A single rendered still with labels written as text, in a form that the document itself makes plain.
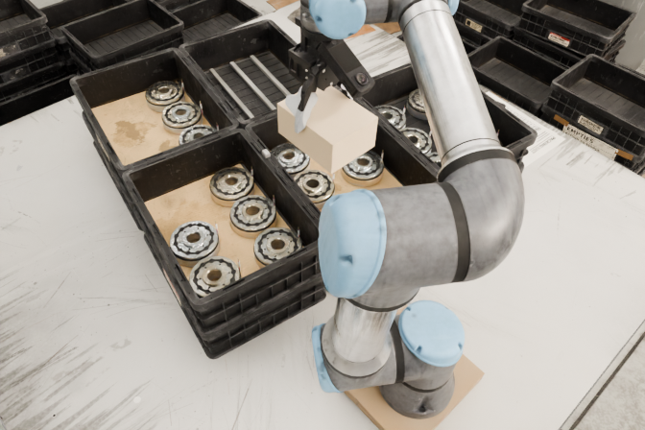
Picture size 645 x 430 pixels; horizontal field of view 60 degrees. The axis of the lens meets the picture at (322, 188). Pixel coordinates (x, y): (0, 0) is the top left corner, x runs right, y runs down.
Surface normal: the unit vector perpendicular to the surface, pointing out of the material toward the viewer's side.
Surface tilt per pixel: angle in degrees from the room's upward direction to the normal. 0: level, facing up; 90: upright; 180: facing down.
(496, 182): 10
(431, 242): 44
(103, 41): 0
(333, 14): 89
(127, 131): 0
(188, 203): 0
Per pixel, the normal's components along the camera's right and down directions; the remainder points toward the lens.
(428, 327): 0.15, -0.68
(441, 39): -0.04, -0.49
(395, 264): 0.15, 0.36
